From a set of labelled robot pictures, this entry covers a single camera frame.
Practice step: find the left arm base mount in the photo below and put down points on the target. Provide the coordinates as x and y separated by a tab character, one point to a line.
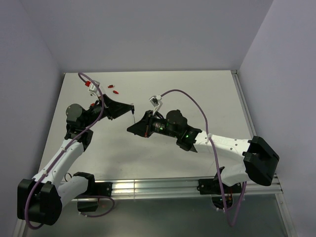
100	191

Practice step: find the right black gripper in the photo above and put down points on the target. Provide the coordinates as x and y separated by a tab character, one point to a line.
143	128

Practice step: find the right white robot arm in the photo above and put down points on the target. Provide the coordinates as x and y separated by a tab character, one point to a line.
255	160

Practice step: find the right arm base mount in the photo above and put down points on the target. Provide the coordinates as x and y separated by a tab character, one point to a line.
211	187

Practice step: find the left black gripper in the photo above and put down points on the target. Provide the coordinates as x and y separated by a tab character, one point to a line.
115	109

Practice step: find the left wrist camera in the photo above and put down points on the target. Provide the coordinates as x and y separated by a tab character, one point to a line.
93	88

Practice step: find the aluminium front rail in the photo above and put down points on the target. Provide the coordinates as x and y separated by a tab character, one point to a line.
176	188

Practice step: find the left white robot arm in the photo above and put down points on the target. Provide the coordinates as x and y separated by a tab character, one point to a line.
42	198

